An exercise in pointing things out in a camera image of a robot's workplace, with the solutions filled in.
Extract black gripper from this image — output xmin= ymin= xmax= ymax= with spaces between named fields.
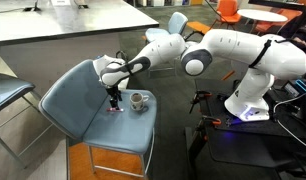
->
xmin=105 ymin=84 xmax=123 ymax=111

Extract red pen with white cap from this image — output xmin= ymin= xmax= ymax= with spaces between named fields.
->
xmin=106 ymin=107 xmax=125 ymax=114

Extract white ceramic mug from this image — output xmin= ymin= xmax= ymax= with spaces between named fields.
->
xmin=129 ymin=92 xmax=150 ymax=112

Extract light blue chair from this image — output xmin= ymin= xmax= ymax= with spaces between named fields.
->
xmin=38 ymin=59 xmax=158 ymax=179

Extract light blue chair background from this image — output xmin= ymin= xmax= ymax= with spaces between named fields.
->
xmin=144 ymin=11 xmax=190 ymax=73

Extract blue chair at left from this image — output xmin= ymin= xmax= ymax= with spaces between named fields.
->
xmin=0 ymin=71 xmax=54 ymax=168

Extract orange chair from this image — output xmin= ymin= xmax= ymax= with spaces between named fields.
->
xmin=252 ymin=8 xmax=304 ymax=36
xmin=215 ymin=0 xmax=243 ymax=30

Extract black orange bar clamp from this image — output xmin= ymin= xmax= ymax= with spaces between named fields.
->
xmin=194 ymin=114 xmax=223 ymax=148
xmin=188 ymin=89 xmax=214 ymax=115

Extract large grey table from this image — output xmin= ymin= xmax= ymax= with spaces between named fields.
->
xmin=0 ymin=0 xmax=160 ymax=98

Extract bookshelf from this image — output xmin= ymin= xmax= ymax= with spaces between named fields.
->
xmin=126 ymin=0 xmax=204 ymax=8

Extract small black device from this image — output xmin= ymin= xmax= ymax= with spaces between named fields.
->
xmin=23 ymin=0 xmax=42 ymax=13

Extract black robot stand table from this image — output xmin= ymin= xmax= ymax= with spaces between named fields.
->
xmin=184 ymin=78 xmax=306 ymax=180

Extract white round table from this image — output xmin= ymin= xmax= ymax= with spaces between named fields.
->
xmin=237 ymin=8 xmax=289 ymax=24

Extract black box blue trim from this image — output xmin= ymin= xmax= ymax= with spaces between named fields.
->
xmin=281 ymin=78 xmax=306 ymax=101

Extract black strap on arm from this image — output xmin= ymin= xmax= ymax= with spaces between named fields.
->
xmin=248 ymin=39 xmax=273 ymax=70

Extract white cable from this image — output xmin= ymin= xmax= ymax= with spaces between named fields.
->
xmin=272 ymin=93 xmax=306 ymax=153

